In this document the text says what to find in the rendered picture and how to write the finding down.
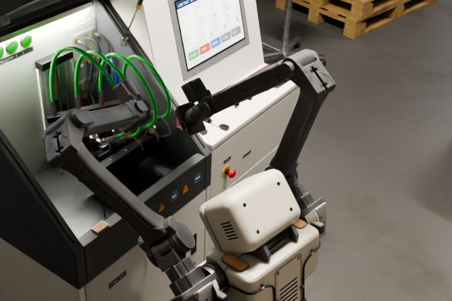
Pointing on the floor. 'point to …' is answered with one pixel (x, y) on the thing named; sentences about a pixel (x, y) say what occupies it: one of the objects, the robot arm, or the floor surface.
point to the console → (226, 72)
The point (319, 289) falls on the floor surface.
